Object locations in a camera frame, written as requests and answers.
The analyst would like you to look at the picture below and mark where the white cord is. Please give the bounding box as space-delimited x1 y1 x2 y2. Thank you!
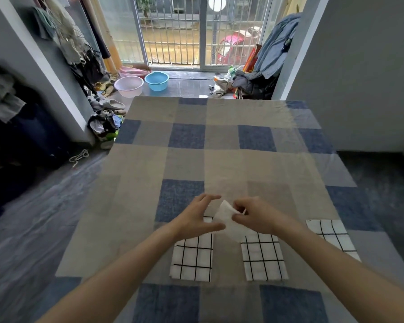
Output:
69 149 89 168

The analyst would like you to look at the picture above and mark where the yellow curtain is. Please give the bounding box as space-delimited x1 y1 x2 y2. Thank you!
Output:
87 0 122 74

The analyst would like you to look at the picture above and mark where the blue-grey hanging garment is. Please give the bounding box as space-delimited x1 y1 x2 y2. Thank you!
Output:
254 13 302 79

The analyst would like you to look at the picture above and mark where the dark blue suitcase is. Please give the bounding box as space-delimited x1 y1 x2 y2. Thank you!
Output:
6 100 75 165

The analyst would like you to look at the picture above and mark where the plain white cloth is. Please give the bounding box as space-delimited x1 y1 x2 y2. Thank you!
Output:
212 200 255 243

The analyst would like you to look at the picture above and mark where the red yellow printed bag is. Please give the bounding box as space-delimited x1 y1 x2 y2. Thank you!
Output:
243 44 263 73

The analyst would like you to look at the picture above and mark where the deep pink basin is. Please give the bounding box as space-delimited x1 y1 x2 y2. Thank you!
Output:
119 66 150 78

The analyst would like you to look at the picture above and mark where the person's right forearm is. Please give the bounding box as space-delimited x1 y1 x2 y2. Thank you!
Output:
276 215 404 323

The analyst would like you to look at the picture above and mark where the person's left forearm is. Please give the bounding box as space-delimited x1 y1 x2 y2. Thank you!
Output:
37 223 186 323

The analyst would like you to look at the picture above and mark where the person's right hand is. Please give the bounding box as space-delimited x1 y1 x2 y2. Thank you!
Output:
231 196 290 236

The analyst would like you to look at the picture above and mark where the pile of shoes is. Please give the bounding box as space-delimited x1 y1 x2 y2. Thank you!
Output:
84 80 127 150

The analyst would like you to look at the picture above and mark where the red car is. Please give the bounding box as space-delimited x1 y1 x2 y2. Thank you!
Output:
217 26 263 66

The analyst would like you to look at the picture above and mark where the person's left hand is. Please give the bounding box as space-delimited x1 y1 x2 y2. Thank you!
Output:
173 194 227 241

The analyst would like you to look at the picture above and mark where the heap of dark clothes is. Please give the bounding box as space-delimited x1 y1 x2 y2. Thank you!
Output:
208 67 278 100

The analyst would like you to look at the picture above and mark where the rack of hanging clothes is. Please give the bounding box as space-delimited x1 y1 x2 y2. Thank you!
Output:
32 0 112 95

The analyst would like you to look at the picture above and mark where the blue basin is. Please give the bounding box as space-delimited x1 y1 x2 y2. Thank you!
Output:
144 71 170 92

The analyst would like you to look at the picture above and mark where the white black-checked cloth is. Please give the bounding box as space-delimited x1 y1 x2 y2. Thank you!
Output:
169 217 215 282
305 219 361 263
241 233 289 282

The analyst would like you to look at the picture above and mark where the blue beige plaid tablecloth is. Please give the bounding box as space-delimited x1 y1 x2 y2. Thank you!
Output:
30 96 404 323

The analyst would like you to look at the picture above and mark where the pale pink basin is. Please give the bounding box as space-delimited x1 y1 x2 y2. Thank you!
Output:
114 75 145 98

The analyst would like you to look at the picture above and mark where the white globe street lamp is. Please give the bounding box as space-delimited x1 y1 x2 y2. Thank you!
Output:
208 0 227 64

